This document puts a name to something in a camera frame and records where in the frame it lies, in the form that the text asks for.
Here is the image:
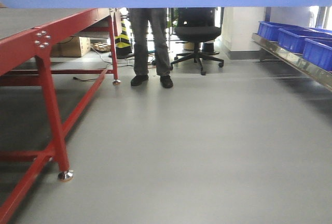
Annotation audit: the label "black floor cable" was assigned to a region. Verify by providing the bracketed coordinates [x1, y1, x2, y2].
[73, 46, 156, 82]

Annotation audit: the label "blue bin on shelf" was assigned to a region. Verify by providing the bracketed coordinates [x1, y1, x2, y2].
[278, 29, 331, 53]
[257, 21, 310, 41]
[302, 38, 331, 72]

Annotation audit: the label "blue bin middle on shelf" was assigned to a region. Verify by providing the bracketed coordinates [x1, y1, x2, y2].
[278, 29, 331, 53]

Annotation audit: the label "standing person grey trousers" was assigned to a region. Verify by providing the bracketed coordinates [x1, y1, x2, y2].
[128, 7, 174, 89]

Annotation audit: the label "yellow black traffic cone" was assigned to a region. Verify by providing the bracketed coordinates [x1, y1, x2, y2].
[115, 19, 132, 59]

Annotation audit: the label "cardboard box under table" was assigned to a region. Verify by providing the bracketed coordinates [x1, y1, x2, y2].
[50, 36, 91, 58]

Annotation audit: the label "blue bin far on shelf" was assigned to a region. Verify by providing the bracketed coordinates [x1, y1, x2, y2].
[257, 21, 310, 41]

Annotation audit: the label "blue bin nearest on shelf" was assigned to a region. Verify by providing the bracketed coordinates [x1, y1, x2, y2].
[302, 38, 331, 72]

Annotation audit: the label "stainless steel shelf rail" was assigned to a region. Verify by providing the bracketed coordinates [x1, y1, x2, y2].
[252, 33, 331, 91]

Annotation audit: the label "black office chair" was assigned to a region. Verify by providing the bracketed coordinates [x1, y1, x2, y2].
[170, 7, 224, 75]

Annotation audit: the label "red metal table frame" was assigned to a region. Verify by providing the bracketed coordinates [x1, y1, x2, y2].
[1, 8, 121, 223]

